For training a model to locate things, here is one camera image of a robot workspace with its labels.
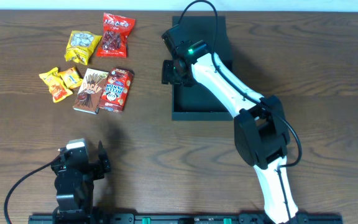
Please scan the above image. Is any black foldable container box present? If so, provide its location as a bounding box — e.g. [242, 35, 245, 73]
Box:
[172, 16, 233, 121]

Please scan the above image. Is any brown Pocky box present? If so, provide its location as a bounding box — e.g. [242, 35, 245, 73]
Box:
[73, 68, 108, 114]

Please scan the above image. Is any red Hacks candy bag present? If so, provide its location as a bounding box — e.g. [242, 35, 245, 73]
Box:
[96, 13, 135, 58]

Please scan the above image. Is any yellow snack bag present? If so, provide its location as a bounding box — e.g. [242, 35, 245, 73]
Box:
[64, 30, 102, 65]

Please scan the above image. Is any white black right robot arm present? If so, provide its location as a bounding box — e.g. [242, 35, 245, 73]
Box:
[162, 39, 298, 223]

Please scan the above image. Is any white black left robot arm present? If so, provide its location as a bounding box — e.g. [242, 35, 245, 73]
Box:
[51, 138, 111, 223]

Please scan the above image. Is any red Hello Panda box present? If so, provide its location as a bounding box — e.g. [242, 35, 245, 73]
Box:
[99, 68, 134, 113]

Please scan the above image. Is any orange yellow candy packet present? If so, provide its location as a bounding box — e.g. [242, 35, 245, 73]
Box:
[39, 67, 73, 103]

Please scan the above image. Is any yellow blue candy packet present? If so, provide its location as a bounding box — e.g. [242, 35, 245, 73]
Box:
[58, 67, 83, 90]

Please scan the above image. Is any black mounting rail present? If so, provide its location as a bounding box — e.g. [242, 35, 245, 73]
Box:
[28, 212, 344, 224]

